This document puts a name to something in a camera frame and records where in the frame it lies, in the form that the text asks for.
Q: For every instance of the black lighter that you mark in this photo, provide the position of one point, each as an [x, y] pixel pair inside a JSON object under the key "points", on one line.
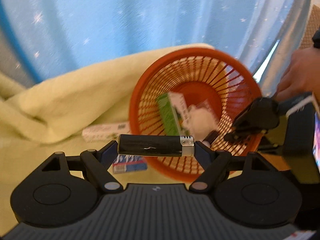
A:
{"points": [[156, 145]]}

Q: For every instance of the clear bag of cotton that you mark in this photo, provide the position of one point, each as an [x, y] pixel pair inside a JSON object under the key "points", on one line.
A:
{"points": [[203, 120]]}

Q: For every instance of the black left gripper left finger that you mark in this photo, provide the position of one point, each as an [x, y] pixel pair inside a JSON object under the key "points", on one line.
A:
{"points": [[97, 163]]}

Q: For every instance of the green white medicine box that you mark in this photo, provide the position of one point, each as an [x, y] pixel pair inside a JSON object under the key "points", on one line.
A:
{"points": [[174, 114]]}

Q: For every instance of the blue star curtain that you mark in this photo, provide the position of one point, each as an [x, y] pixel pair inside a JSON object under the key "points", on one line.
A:
{"points": [[41, 39]]}

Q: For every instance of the white ointment box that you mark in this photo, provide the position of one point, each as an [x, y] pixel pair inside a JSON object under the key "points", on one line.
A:
{"points": [[105, 132]]}

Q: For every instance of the yellow-green blanket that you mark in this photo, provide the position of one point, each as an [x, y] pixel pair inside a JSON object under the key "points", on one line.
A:
{"points": [[50, 116]]}

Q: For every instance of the person's right hand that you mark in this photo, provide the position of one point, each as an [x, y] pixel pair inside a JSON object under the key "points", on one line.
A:
{"points": [[302, 75]]}

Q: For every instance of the blue floss pick box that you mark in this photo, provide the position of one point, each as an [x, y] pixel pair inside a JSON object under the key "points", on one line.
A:
{"points": [[129, 163]]}

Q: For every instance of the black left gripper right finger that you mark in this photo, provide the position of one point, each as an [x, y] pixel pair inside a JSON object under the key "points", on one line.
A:
{"points": [[214, 163]]}

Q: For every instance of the red plastic mesh basket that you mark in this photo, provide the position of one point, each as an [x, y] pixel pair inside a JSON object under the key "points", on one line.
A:
{"points": [[194, 91]]}

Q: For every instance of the dark spray bottle white cap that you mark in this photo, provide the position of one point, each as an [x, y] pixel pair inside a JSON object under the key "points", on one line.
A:
{"points": [[210, 138]]}

